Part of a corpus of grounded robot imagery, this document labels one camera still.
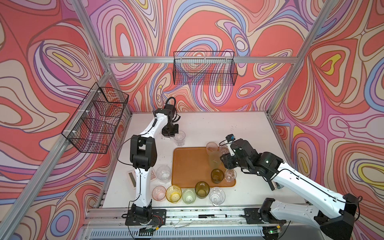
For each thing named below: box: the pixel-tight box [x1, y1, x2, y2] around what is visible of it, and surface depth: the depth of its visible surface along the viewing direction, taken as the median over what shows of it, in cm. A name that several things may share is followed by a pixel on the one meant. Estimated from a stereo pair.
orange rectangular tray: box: [171, 146, 236, 188], surface depth 93 cm
